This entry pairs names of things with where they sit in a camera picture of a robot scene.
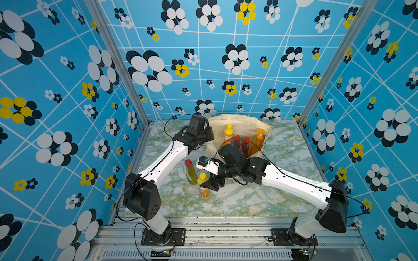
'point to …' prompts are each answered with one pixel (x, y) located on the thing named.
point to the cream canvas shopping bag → (243, 127)
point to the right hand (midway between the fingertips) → (205, 174)
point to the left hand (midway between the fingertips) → (214, 131)
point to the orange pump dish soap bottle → (257, 144)
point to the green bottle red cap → (191, 176)
